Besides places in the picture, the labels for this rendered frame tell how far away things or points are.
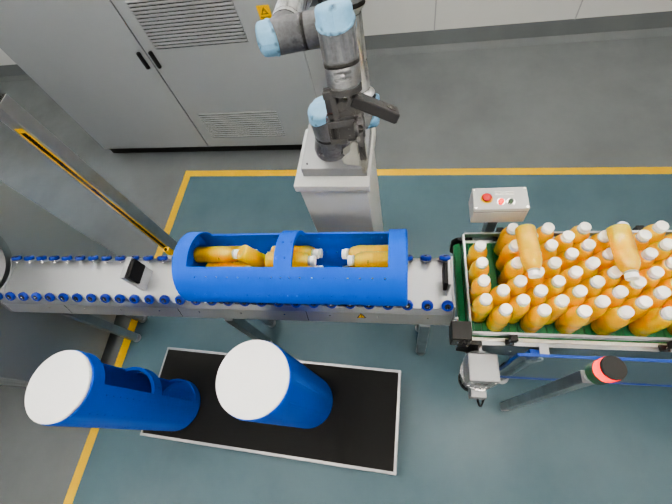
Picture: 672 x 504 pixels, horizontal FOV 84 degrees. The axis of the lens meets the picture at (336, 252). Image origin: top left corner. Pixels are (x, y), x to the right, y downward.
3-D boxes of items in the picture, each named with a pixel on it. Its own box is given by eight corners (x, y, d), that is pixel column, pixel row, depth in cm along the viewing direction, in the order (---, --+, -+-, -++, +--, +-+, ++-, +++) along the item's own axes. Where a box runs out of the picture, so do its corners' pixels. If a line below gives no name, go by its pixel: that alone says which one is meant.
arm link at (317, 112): (313, 121, 150) (304, 95, 138) (346, 115, 148) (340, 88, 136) (313, 145, 145) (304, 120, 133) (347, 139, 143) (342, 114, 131)
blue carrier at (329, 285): (215, 253, 173) (184, 218, 149) (407, 252, 157) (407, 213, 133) (199, 311, 160) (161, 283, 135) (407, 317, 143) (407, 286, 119)
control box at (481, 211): (468, 202, 157) (472, 187, 148) (519, 201, 153) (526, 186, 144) (470, 223, 152) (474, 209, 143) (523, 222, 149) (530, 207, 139)
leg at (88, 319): (135, 334, 268) (64, 306, 213) (142, 334, 267) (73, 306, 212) (132, 342, 265) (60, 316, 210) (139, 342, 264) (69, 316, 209)
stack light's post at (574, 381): (499, 402, 210) (579, 369, 113) (507, 403, 209) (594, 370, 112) (500, 410, 208) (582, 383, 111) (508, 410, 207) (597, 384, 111)
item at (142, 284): (148, 271, 177) (126, 256, 163) (155, 271, 176) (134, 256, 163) (141, 290, 173) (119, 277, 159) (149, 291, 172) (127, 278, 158)
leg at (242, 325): (265, 339, 250) (225, 310, 194) (273, 339, 249) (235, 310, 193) (263, 348, 247) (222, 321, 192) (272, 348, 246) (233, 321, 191)
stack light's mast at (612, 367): (574, 365, 114) (598, 354, 100) (597, 366, 113) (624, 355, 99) (578, 387, 111) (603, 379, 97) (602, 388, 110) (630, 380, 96)
